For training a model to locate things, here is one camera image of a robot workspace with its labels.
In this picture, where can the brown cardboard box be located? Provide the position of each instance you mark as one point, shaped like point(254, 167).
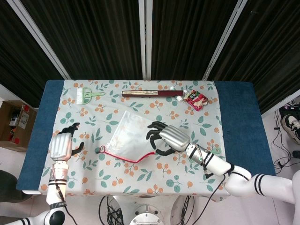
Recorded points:
point(11, 124)

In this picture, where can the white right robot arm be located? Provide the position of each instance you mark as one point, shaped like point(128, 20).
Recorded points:
point(218, 163)

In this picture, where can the black and white sneaker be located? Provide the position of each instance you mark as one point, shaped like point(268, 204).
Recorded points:
point(291, 127)

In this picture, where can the white slanted frame post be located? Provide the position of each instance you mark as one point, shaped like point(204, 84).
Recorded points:
point(39, 39)
point(225, 39)

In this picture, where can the red snack pouch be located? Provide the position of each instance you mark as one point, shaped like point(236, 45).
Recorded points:
point(195, 99)

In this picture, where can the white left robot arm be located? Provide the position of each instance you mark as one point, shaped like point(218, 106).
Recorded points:
point(57, 180)

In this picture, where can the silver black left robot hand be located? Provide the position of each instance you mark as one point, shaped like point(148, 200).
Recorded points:
point(61, 146)

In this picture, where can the dark red long box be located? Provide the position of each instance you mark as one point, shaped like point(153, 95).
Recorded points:
point(152, 93)

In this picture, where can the black pleated curtain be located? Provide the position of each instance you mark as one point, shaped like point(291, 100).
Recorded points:
point(98, 35)

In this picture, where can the green tube with white cap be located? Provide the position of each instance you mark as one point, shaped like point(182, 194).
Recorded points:
point(180, 98)

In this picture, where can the white mesh zipper pouch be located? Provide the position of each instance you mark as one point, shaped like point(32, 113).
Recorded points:
point(131, 138)

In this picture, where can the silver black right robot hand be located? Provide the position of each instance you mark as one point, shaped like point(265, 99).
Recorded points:
point(174, 138)

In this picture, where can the green fan-shaped brush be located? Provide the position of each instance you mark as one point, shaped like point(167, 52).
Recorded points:
point(87, 95)

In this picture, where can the red zipper pull loop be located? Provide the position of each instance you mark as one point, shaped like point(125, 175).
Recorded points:
point(96, 151)

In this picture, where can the blue table cover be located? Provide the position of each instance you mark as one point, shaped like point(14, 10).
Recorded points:
point(236, 105)

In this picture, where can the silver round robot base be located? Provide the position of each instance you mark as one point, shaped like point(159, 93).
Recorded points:
point(146, 216)

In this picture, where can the white upright frame post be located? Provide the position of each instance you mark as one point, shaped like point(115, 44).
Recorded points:
point(145, 39)

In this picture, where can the floral orange fruit tablecloth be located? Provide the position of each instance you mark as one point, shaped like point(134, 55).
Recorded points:
point(140, 180)

